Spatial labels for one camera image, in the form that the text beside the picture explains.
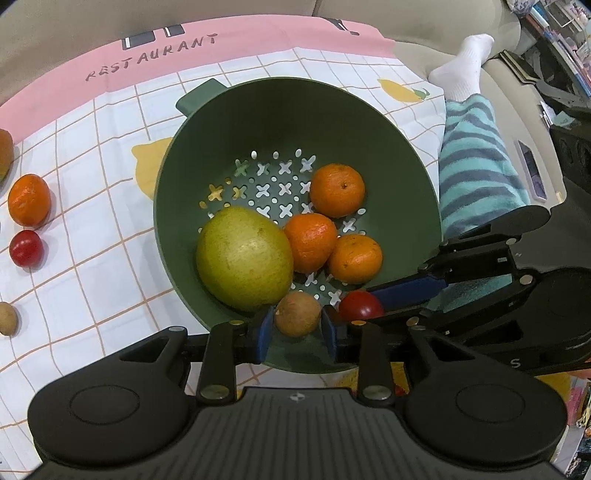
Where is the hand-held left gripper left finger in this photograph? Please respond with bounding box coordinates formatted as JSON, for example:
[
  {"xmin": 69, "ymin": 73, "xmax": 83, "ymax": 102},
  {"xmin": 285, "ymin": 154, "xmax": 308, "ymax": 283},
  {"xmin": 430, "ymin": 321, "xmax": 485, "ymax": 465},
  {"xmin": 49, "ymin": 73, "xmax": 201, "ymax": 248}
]
[{"xmin": 117, "ymin": 307, "xmax": 275, "ymax": 403}]

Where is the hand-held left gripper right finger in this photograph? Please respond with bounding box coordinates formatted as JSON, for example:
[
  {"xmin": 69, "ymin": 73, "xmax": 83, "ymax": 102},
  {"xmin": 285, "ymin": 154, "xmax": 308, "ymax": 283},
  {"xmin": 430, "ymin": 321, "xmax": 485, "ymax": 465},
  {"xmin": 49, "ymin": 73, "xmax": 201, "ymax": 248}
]
[{"xmin": 321, "ymin": 307, "xmax": 468, "ymax": 403}]

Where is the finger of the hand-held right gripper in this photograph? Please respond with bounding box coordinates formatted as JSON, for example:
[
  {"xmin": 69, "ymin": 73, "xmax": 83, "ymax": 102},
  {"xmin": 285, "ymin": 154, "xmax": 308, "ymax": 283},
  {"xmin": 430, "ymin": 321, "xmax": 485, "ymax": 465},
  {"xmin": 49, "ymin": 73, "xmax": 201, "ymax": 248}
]
[
  {"xmin": 345, "ymin": 295, "xmax": 523, "ymax": 341},
  {"xmin": 369, "ymin": 205, "xmax": 551, "ymax": 311}
]

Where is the small brown fruit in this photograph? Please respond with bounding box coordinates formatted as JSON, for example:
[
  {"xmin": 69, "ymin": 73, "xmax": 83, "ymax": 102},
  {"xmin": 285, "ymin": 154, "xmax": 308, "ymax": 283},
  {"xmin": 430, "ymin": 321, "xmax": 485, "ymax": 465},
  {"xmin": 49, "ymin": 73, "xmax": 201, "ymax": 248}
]
[
  {"xmin": 274, "ymin": 292, "xmax": 322, "ymax": 339},
  {"xmin": 0, "ymin": 302, "xmax": 19, "ymax": 337}
]

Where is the red cherry tomato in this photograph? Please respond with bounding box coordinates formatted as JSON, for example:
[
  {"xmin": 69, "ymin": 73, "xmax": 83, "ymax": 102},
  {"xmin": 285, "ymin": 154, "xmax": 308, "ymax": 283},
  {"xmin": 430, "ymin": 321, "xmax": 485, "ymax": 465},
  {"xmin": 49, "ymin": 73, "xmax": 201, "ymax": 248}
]
[
  {"xmin": 338, "ymin": 291, "xmax": 385, "ymax": 323},
  {"xmin": 9, "ymin": 230, "xmax": 45, "ymax": 268}
]

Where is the orange mandarin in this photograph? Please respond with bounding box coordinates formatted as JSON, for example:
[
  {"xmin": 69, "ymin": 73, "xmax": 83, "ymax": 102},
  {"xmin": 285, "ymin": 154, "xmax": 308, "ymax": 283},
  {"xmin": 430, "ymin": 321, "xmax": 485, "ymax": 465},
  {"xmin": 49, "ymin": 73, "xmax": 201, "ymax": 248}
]
[
  {"xmin": 309, "ymin": 163, "xmax": 366, "ymax": 219},
  {"xmin": 283, "ymin": 213, "xmax": 339, "ymax": 274},
  {"xmin": 8, "ymin": 174, "xmax": 51, "ymax": 227},
  {"xmin": 327, "ymin": 233, "xmax": 384, "ymax": 285}
]

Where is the green pear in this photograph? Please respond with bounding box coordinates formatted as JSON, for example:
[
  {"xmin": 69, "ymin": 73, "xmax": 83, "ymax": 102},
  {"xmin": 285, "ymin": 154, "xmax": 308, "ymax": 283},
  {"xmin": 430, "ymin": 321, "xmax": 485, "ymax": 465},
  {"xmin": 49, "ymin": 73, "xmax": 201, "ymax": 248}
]
[{"xmin": 196, "ymin": 206, "xmax": 295, "ymax": 313}]

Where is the green colander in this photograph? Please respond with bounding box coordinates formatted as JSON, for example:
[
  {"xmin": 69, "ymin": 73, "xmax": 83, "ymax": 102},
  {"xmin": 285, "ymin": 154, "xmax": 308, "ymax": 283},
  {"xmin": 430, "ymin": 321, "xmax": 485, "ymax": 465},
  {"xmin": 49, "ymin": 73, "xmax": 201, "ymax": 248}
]
[{"xmin": 153, "ymin": 78, "xmax": 445, "ymax": 374}]

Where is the orange snack packet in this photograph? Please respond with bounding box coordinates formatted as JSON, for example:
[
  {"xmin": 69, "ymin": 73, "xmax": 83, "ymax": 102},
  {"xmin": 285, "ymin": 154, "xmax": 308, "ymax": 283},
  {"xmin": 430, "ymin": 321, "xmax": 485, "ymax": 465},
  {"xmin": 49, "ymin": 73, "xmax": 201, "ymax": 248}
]
[{"xmin": 536, "ymin": 373, "xmax": 578, "ymax": 398}]

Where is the pink snack packet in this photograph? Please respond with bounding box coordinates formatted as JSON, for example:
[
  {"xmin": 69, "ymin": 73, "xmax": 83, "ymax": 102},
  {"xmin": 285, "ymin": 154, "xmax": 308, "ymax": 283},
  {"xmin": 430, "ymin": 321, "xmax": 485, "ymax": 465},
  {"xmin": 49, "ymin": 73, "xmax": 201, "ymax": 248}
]
[{"xmin": 567, "ymin": 381, "xmax": 591, "ymax": 432}]

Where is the small grey device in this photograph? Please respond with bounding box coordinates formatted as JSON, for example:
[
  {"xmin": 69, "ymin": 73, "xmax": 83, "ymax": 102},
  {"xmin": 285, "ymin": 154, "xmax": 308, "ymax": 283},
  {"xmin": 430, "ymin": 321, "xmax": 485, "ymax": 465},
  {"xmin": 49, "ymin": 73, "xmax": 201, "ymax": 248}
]
[{"xmin": 516, "ymin": 138, "xmax": 549, "ymax": 200}]

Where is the person's right leg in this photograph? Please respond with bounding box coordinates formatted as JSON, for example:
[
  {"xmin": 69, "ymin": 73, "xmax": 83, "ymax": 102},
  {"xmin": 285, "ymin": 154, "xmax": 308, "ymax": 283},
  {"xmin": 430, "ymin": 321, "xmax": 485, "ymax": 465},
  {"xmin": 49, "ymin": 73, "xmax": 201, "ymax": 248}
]
[{"xmin": 428, "ymin": 34, "xmax": 532, "ymax": 241}]

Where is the pink checked printed cloth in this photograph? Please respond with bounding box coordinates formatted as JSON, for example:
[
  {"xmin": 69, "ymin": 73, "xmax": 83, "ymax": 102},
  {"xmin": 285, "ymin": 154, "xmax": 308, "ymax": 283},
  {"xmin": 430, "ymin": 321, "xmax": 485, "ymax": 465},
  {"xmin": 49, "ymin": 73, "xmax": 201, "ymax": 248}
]
[{"xmin": 0, "ymin": 16, "xmax": 446, "ymax": 468}]

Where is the stack of books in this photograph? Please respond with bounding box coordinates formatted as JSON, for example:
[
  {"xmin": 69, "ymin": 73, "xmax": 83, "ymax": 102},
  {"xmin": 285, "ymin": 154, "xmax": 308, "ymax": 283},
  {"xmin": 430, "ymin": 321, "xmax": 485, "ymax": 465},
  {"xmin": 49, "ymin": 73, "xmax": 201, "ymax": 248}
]
[{"xmin": 505, "ymin": 0, "xmax": 591, "ymax": 97}]

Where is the red green mango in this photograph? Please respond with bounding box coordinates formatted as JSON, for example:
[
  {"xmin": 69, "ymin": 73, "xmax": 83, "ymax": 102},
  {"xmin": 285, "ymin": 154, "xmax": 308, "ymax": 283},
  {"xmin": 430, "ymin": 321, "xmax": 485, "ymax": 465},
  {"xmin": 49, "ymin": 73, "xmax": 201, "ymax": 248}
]
[{"xmin": 0, "ymin": 129, "xmax": 14, "ymax": 182}]

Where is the dark bag with strap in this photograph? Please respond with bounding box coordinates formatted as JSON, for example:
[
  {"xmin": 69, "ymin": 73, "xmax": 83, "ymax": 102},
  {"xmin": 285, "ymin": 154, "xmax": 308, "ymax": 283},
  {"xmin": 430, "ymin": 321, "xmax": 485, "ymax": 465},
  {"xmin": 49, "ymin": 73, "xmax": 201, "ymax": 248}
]
[{"xmin": 499, "ymin": 48, "xmax": 591, "ymax": 126}]

